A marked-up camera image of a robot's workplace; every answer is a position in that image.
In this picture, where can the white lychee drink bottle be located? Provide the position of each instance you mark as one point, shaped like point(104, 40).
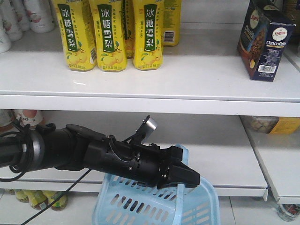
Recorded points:
point(40, 16)

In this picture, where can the brown drink bottle left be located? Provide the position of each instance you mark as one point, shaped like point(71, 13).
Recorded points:
point(6, 119)

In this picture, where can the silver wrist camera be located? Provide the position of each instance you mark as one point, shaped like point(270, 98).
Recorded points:
point(145, 130)

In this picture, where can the middle rear yellow bottle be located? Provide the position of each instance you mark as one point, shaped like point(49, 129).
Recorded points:
point(128, 20)

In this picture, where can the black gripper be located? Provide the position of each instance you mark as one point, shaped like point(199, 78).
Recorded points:
point(148, 165)

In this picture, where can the rear yellow pear bottle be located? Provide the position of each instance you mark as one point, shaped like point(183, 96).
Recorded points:
point(171, 23)

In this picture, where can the adjacent white shelf unit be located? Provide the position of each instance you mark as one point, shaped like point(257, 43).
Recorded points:
point(279, 160)

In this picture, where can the green lid jar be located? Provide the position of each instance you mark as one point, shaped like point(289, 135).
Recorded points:
point(53, 197)
point(21, 196)
point(37, 199)

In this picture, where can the white cap bottle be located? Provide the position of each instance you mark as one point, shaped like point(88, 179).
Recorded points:
point(31, 117)

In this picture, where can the yellow pear drink bottle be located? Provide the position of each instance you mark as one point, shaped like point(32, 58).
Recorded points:
point(77, 33)

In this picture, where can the blue chocolate cookie box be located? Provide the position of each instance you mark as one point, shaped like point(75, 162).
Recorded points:
point(265, 33)

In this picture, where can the white snack shelf unit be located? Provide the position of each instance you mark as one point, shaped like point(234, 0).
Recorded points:
point(197, 97)

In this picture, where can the clear plastic cookie tub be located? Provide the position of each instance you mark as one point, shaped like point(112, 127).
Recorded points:
point(272, 125)

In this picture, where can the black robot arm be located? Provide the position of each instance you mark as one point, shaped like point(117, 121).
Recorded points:
point(74, 148)

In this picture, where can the light blue shopping basket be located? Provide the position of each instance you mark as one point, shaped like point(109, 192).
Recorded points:
point(123, 202)

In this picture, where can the clear bottle bottom right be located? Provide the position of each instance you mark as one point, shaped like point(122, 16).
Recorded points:
point(288, 212)

